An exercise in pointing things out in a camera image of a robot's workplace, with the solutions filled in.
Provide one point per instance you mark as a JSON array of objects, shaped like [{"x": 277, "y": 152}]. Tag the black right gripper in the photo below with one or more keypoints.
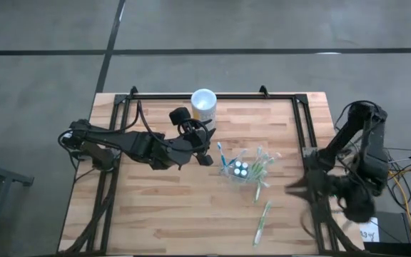
[{"x": 321, "y": 185}]

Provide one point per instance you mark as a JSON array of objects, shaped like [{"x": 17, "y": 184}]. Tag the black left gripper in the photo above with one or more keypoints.
[{"x": 177, "y": 150}]

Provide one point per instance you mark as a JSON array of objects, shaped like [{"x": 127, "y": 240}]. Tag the blue white toothbrush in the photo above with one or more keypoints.
[
  {"x": 222, "y": 153},
  {"x": 239, "y": 157}
]

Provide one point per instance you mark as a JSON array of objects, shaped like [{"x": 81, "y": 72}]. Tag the white wipes canister yellow label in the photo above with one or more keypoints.
[{"x": 203, "y": 101}]

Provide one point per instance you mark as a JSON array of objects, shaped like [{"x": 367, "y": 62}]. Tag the clear acrylic organizer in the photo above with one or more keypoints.
[{"x": 232, "y": 182}]

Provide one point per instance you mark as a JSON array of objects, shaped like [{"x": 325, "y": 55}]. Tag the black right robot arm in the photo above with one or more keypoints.
[{"x": 369, "y": 150}]

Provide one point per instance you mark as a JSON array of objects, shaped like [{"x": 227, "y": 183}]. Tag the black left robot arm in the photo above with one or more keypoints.
[{"x": 130, "y": 142}]

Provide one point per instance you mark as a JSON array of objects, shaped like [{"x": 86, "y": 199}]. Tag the white paper sheet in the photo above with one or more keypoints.
[{"x": 369, "y": 232}]

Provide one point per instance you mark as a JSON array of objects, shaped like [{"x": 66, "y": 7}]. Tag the black flat case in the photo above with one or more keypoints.
[{"x": 394, "y": 228}]

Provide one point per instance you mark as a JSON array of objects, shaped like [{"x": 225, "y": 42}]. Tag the black aluminium rig frame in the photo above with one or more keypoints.
[{"x": 209, "y": 96}]

